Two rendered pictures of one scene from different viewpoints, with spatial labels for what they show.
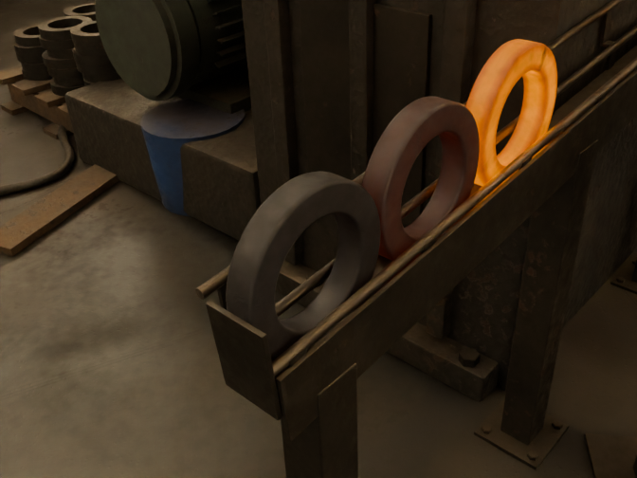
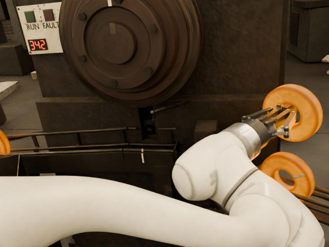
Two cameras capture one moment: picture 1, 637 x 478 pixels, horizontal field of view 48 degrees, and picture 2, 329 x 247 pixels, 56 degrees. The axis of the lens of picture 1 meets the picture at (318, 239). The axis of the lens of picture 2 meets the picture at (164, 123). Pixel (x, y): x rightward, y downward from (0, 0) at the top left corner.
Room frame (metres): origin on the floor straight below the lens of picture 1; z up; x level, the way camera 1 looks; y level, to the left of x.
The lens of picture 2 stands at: (0.92, -1.70, 1.25)
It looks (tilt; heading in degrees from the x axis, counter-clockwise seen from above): 24 degrees down; 62
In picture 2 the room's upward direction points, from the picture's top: 6 degrees counter-clockwise
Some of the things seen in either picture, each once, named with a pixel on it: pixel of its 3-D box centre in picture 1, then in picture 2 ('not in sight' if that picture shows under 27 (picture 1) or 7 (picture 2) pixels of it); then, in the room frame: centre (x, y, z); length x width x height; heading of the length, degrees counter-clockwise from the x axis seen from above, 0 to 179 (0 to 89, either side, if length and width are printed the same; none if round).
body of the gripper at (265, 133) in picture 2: not in sight; (257, 131); (1.42, -1.23, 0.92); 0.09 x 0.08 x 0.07; 12
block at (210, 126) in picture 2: not in sight; (207, 153); (1.52, -0.90, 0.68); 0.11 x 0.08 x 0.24; 46
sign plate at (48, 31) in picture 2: not in sight; (53, 28); (1.17, -0.43, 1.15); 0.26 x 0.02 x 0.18; 136
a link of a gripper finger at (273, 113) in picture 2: not in sight; (268, 119); (1.49, -1.20, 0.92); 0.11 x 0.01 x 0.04; 13
